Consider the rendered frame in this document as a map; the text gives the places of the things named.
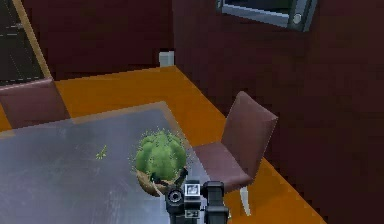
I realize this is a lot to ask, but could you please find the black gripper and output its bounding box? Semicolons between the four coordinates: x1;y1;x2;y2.
149;167;189;224

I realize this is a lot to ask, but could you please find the fat green cactus in pot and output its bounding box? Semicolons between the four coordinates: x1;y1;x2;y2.
128;129;190;198

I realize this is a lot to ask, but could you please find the small yellow-green sprig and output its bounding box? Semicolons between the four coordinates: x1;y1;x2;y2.
95;144;109;161

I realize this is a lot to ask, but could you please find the maroon chair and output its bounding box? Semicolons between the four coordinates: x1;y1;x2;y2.
0;77;72;130
193;90;280;217

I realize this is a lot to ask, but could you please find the grey glass table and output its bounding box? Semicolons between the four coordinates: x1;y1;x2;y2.
0;100;214;224

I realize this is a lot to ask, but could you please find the small white box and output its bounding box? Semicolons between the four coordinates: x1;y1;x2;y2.
158;50;176;68

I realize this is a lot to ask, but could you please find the grey framed television set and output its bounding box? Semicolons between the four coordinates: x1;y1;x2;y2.
215;0;320;34

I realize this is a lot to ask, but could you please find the dark window with tan frame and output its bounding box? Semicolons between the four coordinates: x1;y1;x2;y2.
0;0;53;87

